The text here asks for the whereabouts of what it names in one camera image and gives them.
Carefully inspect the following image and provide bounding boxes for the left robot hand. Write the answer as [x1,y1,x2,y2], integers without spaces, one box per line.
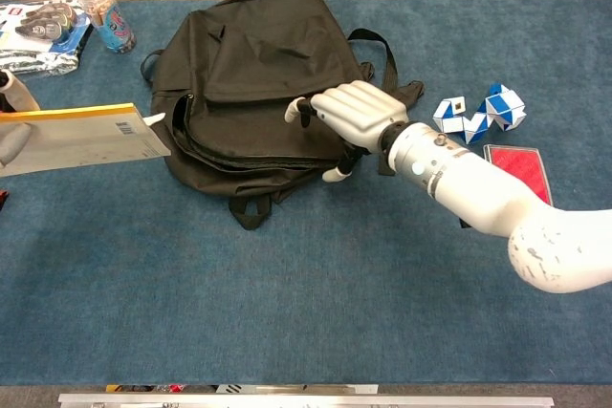
[0,69,41,168]

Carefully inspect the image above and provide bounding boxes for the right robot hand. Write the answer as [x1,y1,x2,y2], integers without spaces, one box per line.
[284,80,410,183]

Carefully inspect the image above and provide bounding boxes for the yellow white padded envelope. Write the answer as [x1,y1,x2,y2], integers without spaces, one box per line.
[0,102,172,179]

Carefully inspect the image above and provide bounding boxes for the black backpack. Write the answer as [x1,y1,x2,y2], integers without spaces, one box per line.
[141,0,426,231]

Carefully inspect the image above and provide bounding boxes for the silver foil plastic bag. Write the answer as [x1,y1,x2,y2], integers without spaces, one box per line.
[0,25,95,76]

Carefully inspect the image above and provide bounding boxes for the tape dispenser blister pack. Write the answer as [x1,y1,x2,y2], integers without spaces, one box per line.
[0,0,92,54]

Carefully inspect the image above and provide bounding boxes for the clear snack tube blue label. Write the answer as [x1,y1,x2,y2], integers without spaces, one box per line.
[75,0,138,54]

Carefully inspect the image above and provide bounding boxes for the blue white snake puzzle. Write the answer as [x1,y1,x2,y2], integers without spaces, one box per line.
[432,83,527,145]

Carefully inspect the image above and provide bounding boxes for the red card box clear case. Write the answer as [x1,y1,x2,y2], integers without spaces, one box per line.
[482,143,555,208]

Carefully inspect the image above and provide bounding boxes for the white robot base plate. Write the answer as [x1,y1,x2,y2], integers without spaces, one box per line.
[217,383,379,395]

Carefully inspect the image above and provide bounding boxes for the aluminium profile rail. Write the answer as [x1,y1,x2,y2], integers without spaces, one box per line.
[57,393,556,408]

